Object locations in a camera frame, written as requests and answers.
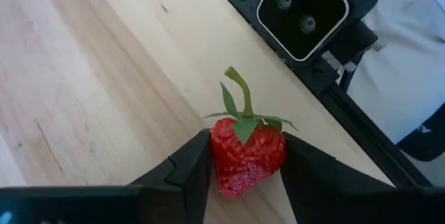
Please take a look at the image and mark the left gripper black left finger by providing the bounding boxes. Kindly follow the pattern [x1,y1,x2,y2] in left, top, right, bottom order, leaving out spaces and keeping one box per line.
[0,128,213,224]

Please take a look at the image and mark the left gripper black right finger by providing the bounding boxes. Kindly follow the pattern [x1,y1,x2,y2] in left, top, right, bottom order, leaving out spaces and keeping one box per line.
[280,131,445,224]

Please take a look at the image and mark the black table-level camera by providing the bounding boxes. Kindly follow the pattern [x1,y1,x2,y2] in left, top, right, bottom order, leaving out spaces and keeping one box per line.
[256,0,380,65]

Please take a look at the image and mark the red strawberry green leaves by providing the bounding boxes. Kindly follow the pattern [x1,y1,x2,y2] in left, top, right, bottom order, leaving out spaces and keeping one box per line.
[203,65,298,200]

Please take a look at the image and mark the black aluminium rig frame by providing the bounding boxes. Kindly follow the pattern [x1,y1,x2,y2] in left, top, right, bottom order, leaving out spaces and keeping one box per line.
[203,0,434,189]

